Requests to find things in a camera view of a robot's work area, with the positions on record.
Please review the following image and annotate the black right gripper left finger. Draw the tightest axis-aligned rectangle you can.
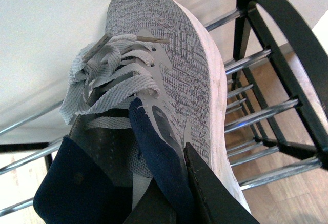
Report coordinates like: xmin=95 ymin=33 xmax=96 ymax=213
xmin=123 ymin=176 xmax=195 ymax=224

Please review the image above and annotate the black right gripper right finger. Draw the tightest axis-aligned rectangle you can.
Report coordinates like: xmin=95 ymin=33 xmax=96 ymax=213
xmin=184 ymin=142 xmax=258 ymax=223

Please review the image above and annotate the grey knit sneaker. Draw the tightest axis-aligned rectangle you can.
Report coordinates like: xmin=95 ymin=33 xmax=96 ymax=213
xmin=32 ymin=0 xmax=252 ymax=224

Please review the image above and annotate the black metal shoe rack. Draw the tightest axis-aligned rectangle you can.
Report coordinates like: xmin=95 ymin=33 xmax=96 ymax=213
xmin=0 ymin=0 xmax=328 ymax=216

